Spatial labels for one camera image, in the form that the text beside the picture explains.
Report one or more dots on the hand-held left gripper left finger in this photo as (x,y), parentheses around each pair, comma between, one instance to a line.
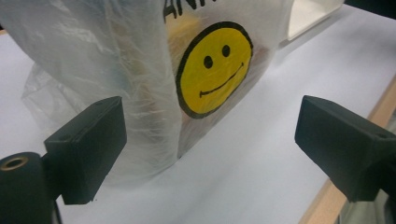
(90,146)

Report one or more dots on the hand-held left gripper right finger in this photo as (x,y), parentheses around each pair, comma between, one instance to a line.
(342,140)

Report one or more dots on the clear smiley-face plastic bag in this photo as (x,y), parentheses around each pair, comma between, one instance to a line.
(93,62)

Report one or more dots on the white plastic bin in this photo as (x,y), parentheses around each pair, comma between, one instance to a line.
(308,15)

